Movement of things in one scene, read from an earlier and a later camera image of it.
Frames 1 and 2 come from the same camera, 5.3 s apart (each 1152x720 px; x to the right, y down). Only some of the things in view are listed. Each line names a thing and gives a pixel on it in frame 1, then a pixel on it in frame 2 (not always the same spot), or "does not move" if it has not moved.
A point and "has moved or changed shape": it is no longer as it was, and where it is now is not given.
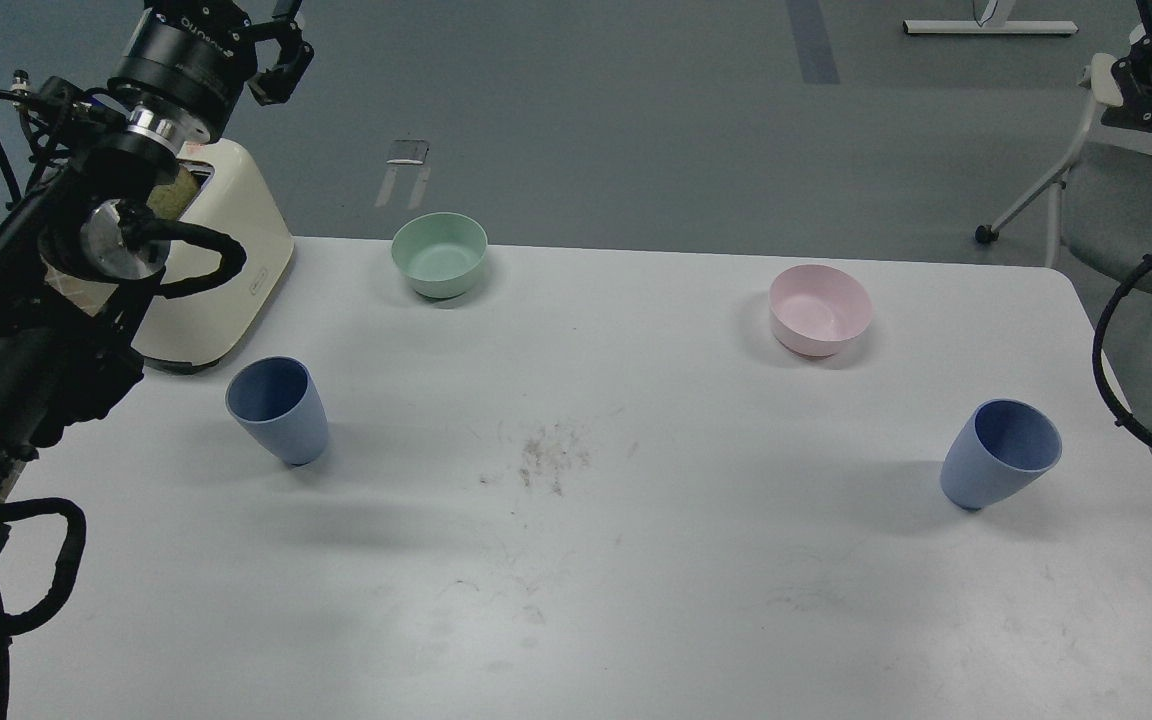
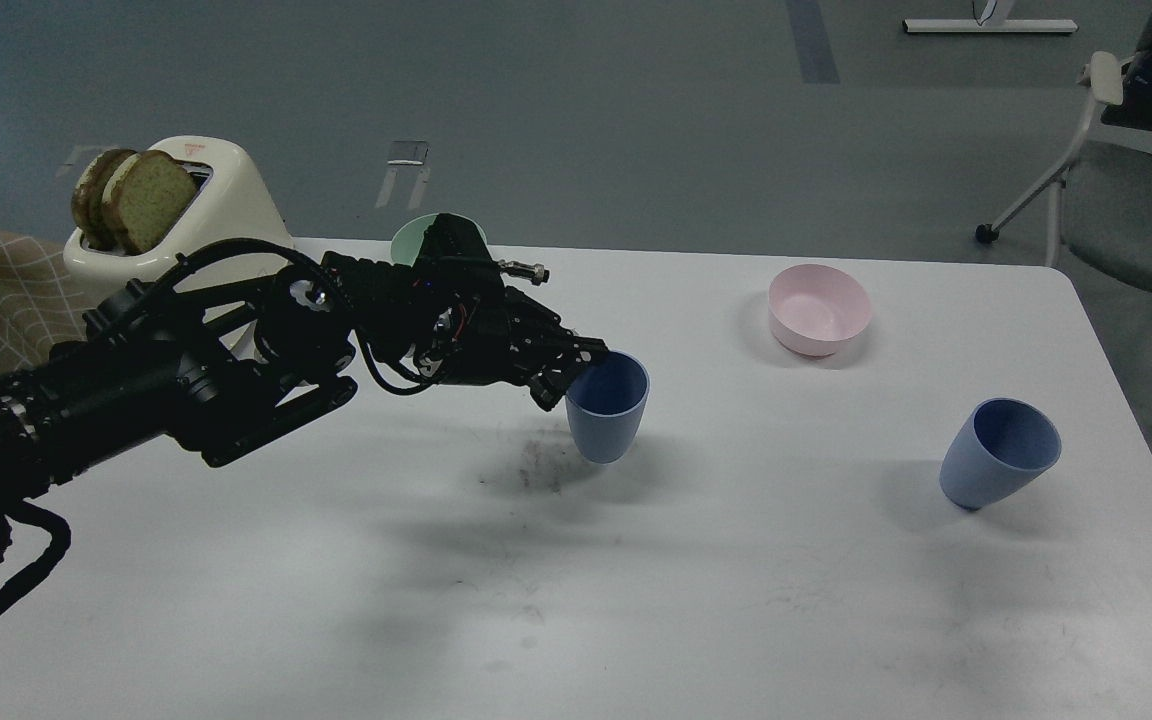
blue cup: [999, 445] does not move
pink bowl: [814, 309] does not move
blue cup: [276, 399] has moved or changed shape
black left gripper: [195, 57] -> [470, 326]
